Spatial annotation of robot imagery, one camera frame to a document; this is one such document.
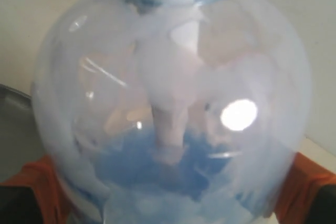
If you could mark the blue pump soap bottle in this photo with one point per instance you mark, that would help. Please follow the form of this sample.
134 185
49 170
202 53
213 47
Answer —
172 111

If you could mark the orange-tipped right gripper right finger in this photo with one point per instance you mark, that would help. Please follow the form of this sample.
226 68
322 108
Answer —
307 195

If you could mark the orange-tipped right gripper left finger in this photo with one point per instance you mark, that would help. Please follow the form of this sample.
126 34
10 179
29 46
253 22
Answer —
34 195

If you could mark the round metal plate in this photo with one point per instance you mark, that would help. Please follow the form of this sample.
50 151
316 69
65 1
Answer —
18 130

